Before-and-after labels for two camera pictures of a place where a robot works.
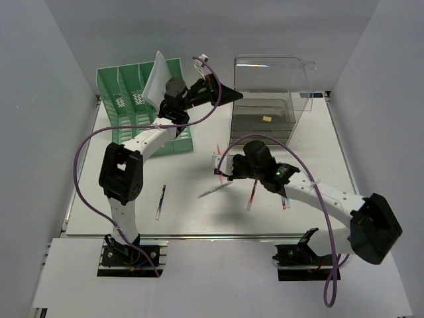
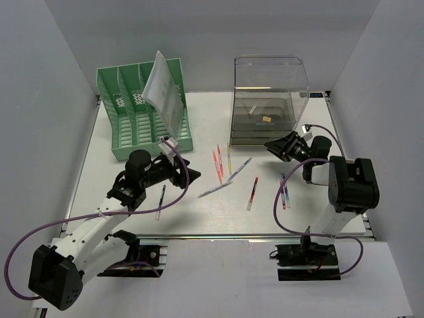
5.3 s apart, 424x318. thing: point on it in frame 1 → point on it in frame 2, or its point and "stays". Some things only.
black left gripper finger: x=228 y=94 → x=177 y=162
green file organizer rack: x=122 y=88 stays
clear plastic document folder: x=156 y=87 stays
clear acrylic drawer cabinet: x=276 y=89 stays
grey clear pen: x=216 y=188 stays
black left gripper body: x=201 y=94 → x=161 y=171
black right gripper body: x=242 y=167 → x=299 y=151
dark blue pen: x=160 y=202 stays
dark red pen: x=250 y=203 stays
